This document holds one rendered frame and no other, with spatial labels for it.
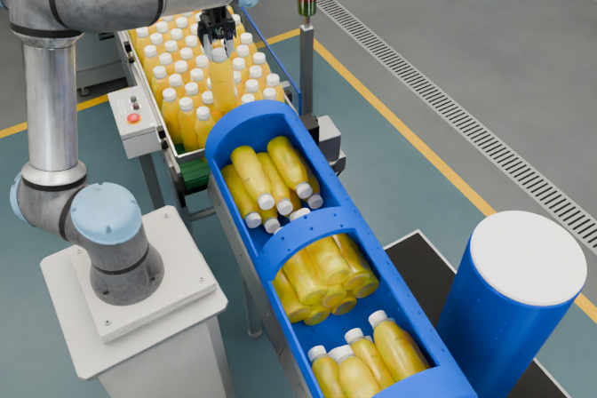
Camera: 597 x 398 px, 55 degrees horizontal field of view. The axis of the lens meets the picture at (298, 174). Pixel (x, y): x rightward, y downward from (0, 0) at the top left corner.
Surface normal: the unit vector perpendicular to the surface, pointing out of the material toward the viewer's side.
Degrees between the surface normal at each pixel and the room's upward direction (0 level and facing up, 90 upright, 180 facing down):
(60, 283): 0
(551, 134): 0
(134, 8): 83
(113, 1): 70
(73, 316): 0
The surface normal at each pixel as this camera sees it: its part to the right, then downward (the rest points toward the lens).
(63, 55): 0.83, 0.37
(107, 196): 0.13, -0.66
